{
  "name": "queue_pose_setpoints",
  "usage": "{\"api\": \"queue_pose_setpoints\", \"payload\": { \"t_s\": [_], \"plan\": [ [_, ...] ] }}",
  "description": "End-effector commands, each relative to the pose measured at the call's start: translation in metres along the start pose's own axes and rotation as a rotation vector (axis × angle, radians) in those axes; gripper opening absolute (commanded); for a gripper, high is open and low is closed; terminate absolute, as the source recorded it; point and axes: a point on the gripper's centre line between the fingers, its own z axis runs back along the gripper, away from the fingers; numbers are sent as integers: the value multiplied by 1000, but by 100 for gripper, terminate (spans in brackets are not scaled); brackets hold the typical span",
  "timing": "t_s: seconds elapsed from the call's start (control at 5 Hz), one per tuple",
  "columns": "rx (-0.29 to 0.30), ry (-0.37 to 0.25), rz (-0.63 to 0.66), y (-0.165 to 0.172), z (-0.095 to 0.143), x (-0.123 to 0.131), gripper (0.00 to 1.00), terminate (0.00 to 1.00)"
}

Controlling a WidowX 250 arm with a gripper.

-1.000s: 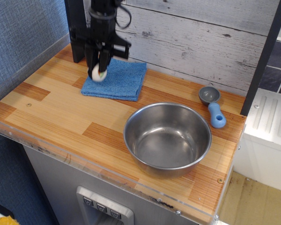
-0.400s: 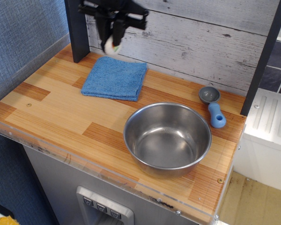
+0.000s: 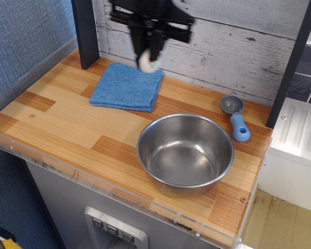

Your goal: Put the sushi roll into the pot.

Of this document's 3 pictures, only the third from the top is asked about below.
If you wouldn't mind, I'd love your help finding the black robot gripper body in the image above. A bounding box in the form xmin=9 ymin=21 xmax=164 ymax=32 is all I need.
xmin=110 ymin=0 xmax=194 ymax=43

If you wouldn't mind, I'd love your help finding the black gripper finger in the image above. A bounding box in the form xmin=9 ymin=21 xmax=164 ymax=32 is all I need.
xmin=129 ymin=25 xmax=148 ymax=62
xmin=149 ymin=29 xmax=168 ymax=62

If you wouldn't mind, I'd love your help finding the plush sushi roll toy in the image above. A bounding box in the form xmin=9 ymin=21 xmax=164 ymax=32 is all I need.
xmin=137 ymin=49 xmax=161 ymax=74

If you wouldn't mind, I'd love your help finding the stainless steel bowl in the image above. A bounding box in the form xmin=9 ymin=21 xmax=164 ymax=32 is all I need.
xmin=136 ymin=113 xmax=234 ymax=198

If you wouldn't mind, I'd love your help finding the folded blue cloth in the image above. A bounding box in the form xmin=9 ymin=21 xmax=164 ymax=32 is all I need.
xmin=90 ymin=62 xmax=163 ymax=112

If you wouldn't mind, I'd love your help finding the white ribbed side unit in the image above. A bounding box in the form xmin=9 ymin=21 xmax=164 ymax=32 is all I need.
xmin=258 ymin=98 xmax=311 ymax=210

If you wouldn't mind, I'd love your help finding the grey toy cabinet front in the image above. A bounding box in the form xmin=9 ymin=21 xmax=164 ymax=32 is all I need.
xmin=27 ymin=162 xmax=237 ymax=248

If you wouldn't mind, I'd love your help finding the silver dispenser button panel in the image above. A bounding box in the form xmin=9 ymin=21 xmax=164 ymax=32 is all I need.
xmin=84 ymin=206 xmax=149 ymax=248

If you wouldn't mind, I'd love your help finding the yellow black object at corner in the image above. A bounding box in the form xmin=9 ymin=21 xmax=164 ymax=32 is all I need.
xmin=0 ymin=230 xmax=22 ymax=249

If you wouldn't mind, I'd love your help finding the dark grey left post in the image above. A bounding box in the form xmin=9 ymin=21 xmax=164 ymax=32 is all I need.
xmin=71 ymin=0 xmax=100 ymax=70

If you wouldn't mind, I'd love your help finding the dark grey post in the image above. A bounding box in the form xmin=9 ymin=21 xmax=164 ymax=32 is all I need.
xmin=266 ymin=0 xmax=311 ymax=129
xmin=71 ymin=0 xmax=100 ymax=70

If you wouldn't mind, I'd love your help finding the grey scoop blue handle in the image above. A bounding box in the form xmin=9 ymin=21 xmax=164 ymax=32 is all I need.
xmin=220 ymin=95 xmax=250 ymax=142

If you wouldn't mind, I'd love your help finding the dark grey right post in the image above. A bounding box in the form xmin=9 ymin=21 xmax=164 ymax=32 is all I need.
xmin=266 ymin=0 xmax=311 ymax=129

